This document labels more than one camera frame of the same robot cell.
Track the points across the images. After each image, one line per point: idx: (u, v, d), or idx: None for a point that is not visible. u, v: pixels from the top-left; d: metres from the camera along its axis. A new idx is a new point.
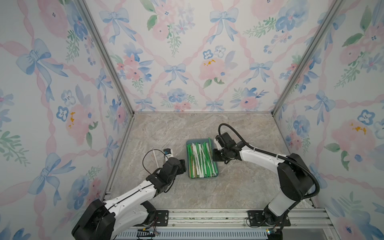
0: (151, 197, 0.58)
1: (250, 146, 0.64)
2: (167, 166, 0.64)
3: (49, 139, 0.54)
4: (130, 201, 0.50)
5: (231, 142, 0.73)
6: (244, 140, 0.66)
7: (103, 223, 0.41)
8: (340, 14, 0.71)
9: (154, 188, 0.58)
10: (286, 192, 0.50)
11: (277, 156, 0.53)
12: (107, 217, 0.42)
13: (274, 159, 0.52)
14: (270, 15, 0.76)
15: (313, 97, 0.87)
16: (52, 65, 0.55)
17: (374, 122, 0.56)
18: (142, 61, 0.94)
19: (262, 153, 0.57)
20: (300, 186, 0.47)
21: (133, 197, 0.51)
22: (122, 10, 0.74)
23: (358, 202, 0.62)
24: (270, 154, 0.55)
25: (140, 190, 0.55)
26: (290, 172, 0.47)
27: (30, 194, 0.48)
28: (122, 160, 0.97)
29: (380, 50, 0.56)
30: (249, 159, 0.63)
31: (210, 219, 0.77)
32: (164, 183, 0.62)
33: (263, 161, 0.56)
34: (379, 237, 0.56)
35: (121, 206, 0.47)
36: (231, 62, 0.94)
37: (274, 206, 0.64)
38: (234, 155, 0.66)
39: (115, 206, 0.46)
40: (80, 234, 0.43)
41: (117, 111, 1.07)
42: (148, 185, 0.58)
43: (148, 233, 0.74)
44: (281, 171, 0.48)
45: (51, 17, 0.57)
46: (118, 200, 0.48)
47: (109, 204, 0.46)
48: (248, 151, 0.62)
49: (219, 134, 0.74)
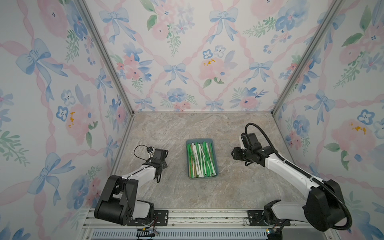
0: (152, 177, 0.63)
1: (280, 157, 0.57)
2: (157, 152, 0.74)
3: (49, 139, 0.54)
4: (141, 174, 0.55)
5: (257, 146, 0.67)
6: (274, 148, 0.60)
7: (130, 187, 0.46)
8: (340, 14, 0.71)
9: (154, 167, 0.65)
10: (309, 218, 0.46)
11: (312, 178, 0.47)
12: (130, 182, 0.46)
13: (306, 181, 0.46)
14: (270, 15, 0.76)
15: (313, 97, 0.87)
16: (52, 65, 0.55)
17: (374, 122, 0.56)
18: (142, 61, 0.94)
19: (293, 169, 0.51)
20: (330, 217, 0.41)
21: (143, 171, 0.58)
22: (122, 10, 0.74)
23: (358, 201, 0.62)
24: (303, 174, 0.49)
25: (144, 168, 0.61)
26: (324, 202, 0.41)
27: (29, 194, 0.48)
28: (122, 160, 0.97)
29: (380, 50, 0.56)
30: (276, 170, 0.57)
31: (210, 219, 0.77)
32: (158, 166, 0.67)
33: (292, 178, 0.51)
34: (379, 237, 0.56)
35: (136, 176, 0.52)
36: (231, 62, 0.94)
37: (277, 209, 0.63)
38: (258, 159, 0.62)
39: (131, 176, 0.51)
40: (108, 210, 0.43)
41: (117, 111, 1.07)
42: (148, 166, 0.65)
43: (148, 233, 0.74)
44: (312, 196, 0.43)
45: (51, 17, 0.57)
46: (133, 173, 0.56)
47: (126, 176, 0.51)
48: (275, 161, 0.56)
49: (245, 134, 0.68)
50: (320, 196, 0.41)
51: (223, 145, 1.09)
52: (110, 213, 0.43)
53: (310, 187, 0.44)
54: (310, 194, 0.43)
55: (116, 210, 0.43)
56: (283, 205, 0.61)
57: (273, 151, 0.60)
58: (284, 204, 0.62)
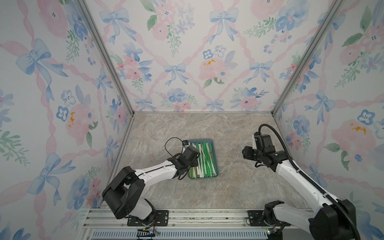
0: (170, 176, 0.60)
1: (293, 165, 0.54)
2: (188, 151, 0.68)
3: (49, 139, 0.54)
4: (155, 174, 0.53)
5: (270, 149, 0.64)
6: (289, 154, 0.58)
7: (134, 187, 0.44)
8: (340, 14, 0.71)
9: (175, 168, 0.61)
10: (315, 232, 0.44)
11: (326, 194, 0.44)
12: (137, 183, 0.45)
13: (319, 197, 0.44)
14: (270, 15, 0.76)
15: (313, 97, 0.87)
16: (52, 65, 0.55)
17: (374, 122, 0.56)
18: (142, 61, 0.94)
19: (306, 180, 0.48)
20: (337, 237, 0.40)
21: (159, 171, 0.55)
22: (122, 10, 0.74)
23: (358, 201, 0.62)
24: (317, 188, 0.46)
25: (163, 167, 0.58)
26: (334, 220, 0.39)
27: (30, 194, 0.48)
28: (122, 160, 0.97)
29: (380, 50, 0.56)
30: (286, 177, 0.55)
31: (210, 219, 0.77)
32: (183, 166, 0.64)
33: (303, 189, 0.48)
34: (379, 237, 0.56)
35: (149, 176, 0.50)
36: (231, 62, 0.94)
37: (278, 210, 0.63)
38: (270, 163, 0.59)
39: (143, 174, 0.49)
40: (110, 196, 0.45)
41: (117, 111, 1.07)
42: (169, 164, 0.61)
43: (148, 233, 0.74)
44: (322, 213, 0.41)
45: (51, 17, 0.57)
46: (147, 171, 0.52)
47: (139, 171, 0.50)
48: (288, 169, 0.53)
49: (259, 135, 0.66)
50: (330, 214, 0.39)
51: (223, 145, 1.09)
52: (111, 202, 0.44)
53: (322, 203, 0.42)
54: (321, 210, 0.41)
55: (114, 201, 0.44)
56: (287, 208, 0.61)
57: (286, 157, 0.57)
58: (287, 208, 0.61)
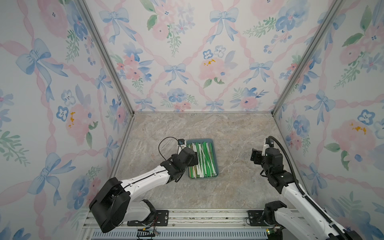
0: (164, 182, 0.58)
1: (299, 189, 0.54)
2: (182, 154, 0.64)
3: (49, 139, 0.54)
4: (144, 183, 0.50)
5: (278, 168, 0.62)
6: (296, 178, 0.58)
7: (119, 201, 0.42)
8: (340, 14, 0.71)
9: (168, 174, 0.58)
10: None
11: (332, 223, 0.44)
12: (122, 196, 0.43)
13: (325, 225, 0.44)
14: (270, 15, 0.76)
15: (313, 97, 0.87)
16: (52, 65, 0.55)
17: (374, 122, 0.56)
18: (142, 61, 0.94)
19: (312, 207, 0.48)
20: None
21: (148, 180, 0.52)
22: (122, 10, 0.74)
23: (358, 201, 0.62)
24: (323, 215, 0.46)
25: (154, 174, 0.55)
26: None
27: (30, 194, 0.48)
28: (122, 160, 0.97)
29: (380, 50, 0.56)
30: (291, 201, 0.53)
31: (210, 219, 0.77)
32: (177, 170, 0.61)
33: (309, 215, 0.48)
34: (379, 237, 0.56)
35: (136, 187, 0.48)
36: (231, 62, 0.94)
37: (281, 218, 0.62)
38: (275, 184, 0.59)
39: (130, 185, 0.47)
40: (97, 208, 0.44)
41: (117, 111, 1.07)
42: (162, 170, 0.58)
43: (148, 233, 0.74)
44: None
45: (51, 17, 0.57)
46: (133, 181, 0.49)
47: (125, 182, 0.47)
48: (294, 195, 0.53)
49: (270, 151, 0.63)
50: None
51: (223, 145, 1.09)
52: (98, 215, 0.43)
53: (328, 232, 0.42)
54: None
55: (101, 213, 0.43)
56: (291, 219, 0.58)
57: (293, 180, 0.57)
58: (290, 219, 0.59)
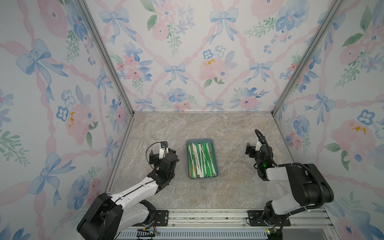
0: (152, 193, 0.59)
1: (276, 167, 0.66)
2: (164, 163, 0.64)
3: (49, 139, 0.54)
4: (135, 195, 0.51)
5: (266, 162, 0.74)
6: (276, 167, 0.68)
7: (112, 215, 0.42)
8: (340, 14, 0.71)
9: (156, 184, 0.60)
10: (295, 195, 0.50)
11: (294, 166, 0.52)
12: (114, 209, 0.43)
13: None
14: (270, 15, 0.76)
15: (313, 97, 0.87)
16: (52, 65, 0.55)
17: (374, 122, 0.56)
18: (142, 61, 0.94)
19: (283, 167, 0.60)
20: (304, 184, 0.48)
21: (137, 192, 0.52)
22: (122, 10, 0.74)
23: (358, 201, 0.62)
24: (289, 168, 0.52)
25: (142, 185, 0.56)
26: (298, 172, 0.50)
27: (30, 194, 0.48)
28: (122, 160, 0.97)
29: (380, 50, 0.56)
30: (274, 177, 0.66)
31: (210, 219, 0.77)
32: (164, 180, 0.63)
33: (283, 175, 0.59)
34: (379, 237, 0.56)
35: (127, 199, 0.48)
36: (231, 62, 0.94)
37: (276, 202, 0.65)
38: (262, 176, 0.73)
39: (121, 199, 0.47)
40: (87, 227, 0.43)
41: (117, 111, 1.07)
42: (150, 181, 0.59)
43: (148, 233, 0.74)
44: (290, 170, 0.52)
45: (51, 17, 0.57)
46: (124, 194, 0.49)
47: (115, 197, 0.47)
48: (272, 169, 0.67)
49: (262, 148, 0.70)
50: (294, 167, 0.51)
51: (223, 145, 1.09)
52: (89, 234, 0.42)
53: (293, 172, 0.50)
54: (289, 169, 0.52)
55: (93, 231, 0.42)
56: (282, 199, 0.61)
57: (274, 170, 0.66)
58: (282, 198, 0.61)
